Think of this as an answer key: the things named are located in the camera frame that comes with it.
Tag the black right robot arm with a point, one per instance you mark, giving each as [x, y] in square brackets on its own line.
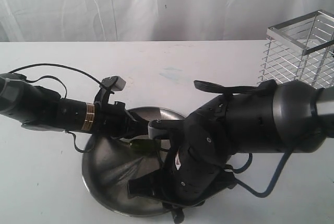
[287, 118]

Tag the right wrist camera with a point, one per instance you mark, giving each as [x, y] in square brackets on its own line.
[158, 129]

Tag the round steel plate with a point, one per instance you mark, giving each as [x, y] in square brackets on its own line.
[107, 169]

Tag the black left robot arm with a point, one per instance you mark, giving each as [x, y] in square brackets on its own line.
[41, 109]

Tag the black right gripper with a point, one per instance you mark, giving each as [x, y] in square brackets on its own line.
[193, 171]

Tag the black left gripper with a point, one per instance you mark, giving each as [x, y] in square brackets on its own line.
[115, 121]

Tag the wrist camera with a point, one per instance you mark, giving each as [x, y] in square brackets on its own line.
[158, 129]
[113, 83]

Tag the chrome wire utensil holder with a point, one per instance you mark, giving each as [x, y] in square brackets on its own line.
[300, 49]

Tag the green chili pepper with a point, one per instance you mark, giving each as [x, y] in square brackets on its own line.
[144, 146]

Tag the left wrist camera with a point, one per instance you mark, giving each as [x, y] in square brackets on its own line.
[113, 83]

